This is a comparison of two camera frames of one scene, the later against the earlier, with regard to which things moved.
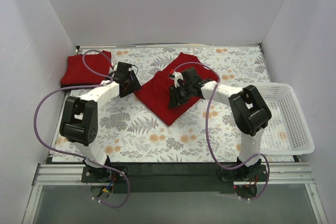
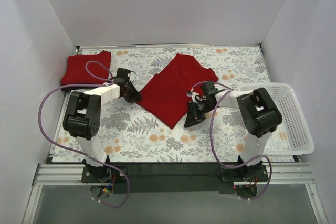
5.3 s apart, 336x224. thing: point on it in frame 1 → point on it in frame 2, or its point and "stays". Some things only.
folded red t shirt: [75, 72] stays
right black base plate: [256, 173] stays
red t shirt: [155, 94] stays
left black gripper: [130, 86] → [130, 92]
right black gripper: [178, 95] → [197, 111]
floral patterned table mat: [130, 130] stays
